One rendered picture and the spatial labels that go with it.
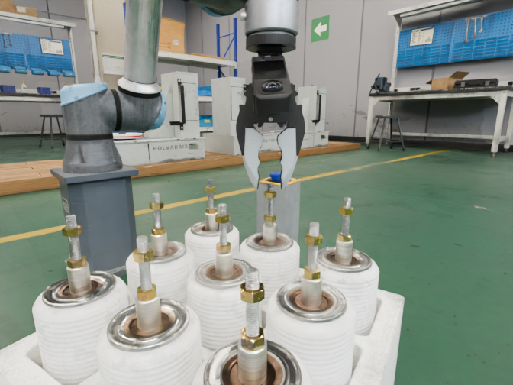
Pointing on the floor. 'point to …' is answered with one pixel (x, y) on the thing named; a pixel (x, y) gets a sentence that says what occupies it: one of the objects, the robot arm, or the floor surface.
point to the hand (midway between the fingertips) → (269, 181)
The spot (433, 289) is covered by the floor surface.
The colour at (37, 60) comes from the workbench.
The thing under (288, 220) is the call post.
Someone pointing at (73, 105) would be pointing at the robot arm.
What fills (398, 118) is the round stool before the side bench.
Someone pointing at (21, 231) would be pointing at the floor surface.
